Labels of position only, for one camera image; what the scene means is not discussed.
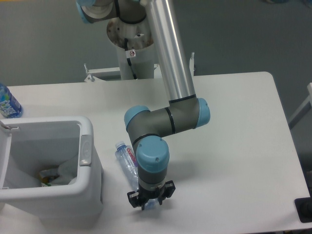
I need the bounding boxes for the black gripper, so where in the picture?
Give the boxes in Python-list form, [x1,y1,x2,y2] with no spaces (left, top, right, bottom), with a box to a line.
[127,180,176,210]

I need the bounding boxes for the clear plastic bottle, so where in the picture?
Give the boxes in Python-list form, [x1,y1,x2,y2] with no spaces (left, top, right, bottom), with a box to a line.
[114,140,158,211]

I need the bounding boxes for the white plastic wrapper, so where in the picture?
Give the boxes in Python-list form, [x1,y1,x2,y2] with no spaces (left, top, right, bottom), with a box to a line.
[53,155,78,185]

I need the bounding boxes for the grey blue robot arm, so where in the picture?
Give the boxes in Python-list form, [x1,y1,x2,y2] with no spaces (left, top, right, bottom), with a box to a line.
[76,0,210,208]

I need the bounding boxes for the trash inside the can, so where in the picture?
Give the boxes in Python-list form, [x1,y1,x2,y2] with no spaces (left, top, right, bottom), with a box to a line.
[39,168,59,187]

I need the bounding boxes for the white plastic trash can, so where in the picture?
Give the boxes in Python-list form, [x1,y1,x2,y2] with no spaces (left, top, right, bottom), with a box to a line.
[0,116,103,219]

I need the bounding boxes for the black clamp at table edge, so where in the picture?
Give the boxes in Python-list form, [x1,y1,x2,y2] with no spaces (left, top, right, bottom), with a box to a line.
[294,197,312,223]

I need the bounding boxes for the blue labelled water bottle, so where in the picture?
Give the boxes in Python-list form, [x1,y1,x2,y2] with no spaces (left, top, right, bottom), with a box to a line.
[0,83,23,118]

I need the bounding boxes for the white pedestal base frame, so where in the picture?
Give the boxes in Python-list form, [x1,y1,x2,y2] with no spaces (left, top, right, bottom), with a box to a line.
[84,52,196,82]

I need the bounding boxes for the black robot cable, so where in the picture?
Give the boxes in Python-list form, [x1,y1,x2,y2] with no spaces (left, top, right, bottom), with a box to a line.
[124,38,138,80]

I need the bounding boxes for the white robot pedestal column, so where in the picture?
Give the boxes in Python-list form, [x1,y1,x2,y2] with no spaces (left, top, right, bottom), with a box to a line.
[107,18,162,80]

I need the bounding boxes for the white frame at right edge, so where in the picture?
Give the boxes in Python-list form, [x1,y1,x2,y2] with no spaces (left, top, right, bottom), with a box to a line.
[288,82,312,130]

